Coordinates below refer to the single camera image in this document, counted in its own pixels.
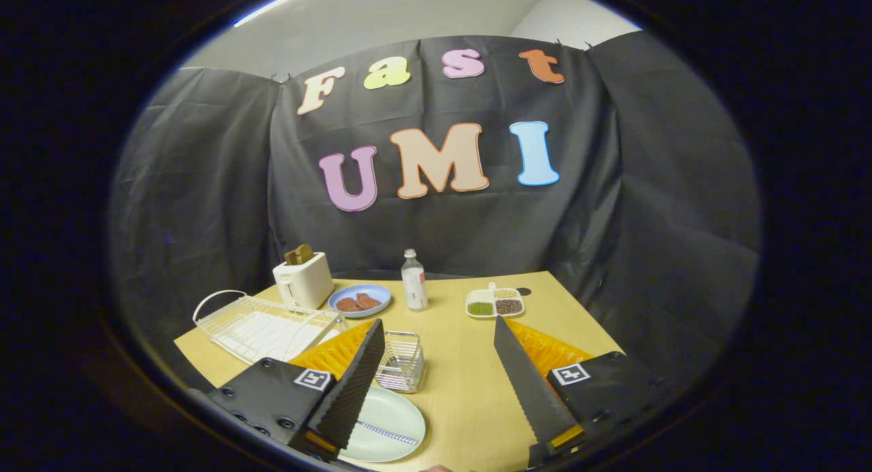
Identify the clear plastic bottle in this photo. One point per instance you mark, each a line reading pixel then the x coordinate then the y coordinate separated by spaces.
pixel 414 285

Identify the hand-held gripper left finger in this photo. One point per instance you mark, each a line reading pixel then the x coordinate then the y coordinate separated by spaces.
pixel 351 390

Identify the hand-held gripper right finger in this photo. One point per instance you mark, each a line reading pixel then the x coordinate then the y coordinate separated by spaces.
pixel 528 390

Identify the black backdrop cloth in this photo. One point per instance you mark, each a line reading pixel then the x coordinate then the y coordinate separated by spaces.
pixel 218 186

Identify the brown toast slice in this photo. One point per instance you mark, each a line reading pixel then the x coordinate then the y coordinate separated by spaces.
pixel 298 255

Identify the pale green plate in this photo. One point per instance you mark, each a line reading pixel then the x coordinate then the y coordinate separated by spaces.
pixel 388 411

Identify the brown food slice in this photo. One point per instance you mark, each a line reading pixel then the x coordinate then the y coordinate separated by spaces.
pixel 369 300
pixel 348 304

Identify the white divided dish with seeds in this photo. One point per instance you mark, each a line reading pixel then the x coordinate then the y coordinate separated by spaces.
pixel 494 302

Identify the white toaster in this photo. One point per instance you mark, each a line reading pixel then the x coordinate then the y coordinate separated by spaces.
pixel 306 285

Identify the blue plate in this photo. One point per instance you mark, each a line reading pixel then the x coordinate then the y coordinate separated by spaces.
pixel 347 291

